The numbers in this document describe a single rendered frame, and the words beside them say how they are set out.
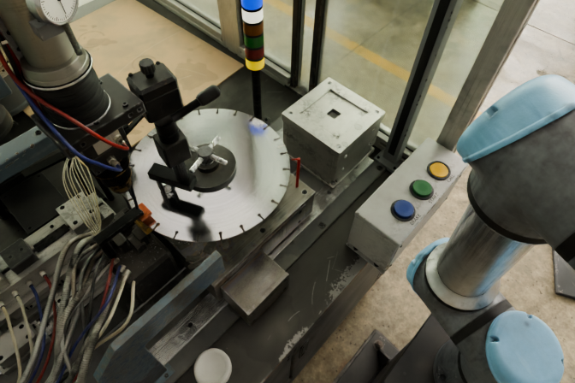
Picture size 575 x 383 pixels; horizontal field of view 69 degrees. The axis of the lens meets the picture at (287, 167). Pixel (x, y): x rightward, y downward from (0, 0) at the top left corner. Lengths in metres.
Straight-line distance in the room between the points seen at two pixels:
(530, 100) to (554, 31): 2.94
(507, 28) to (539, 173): 0.47
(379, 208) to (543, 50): 2.39
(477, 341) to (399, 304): 1.03
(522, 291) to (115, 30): 1.83
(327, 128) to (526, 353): 0.58
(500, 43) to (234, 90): 0.76
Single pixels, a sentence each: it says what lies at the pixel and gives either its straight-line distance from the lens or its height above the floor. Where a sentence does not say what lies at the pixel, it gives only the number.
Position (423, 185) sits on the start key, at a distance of 0.92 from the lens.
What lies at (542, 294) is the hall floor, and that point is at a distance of 2.03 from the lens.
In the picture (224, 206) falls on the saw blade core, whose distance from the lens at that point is 0.80.
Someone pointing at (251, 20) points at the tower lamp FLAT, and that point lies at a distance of 0.93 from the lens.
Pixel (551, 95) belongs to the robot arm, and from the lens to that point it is 0.43.
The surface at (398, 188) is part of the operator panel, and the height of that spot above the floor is 0.90.
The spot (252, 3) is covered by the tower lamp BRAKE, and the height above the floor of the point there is 1.14.
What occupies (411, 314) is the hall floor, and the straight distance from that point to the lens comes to 1.78.
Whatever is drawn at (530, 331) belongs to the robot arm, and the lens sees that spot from 0.78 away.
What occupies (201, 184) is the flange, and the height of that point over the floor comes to 0.96.
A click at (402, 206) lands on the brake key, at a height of 0.91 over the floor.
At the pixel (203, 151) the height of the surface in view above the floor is 1.00.
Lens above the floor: 1.63
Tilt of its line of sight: 54 degrees down
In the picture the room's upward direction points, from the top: 2 degrees clockwise
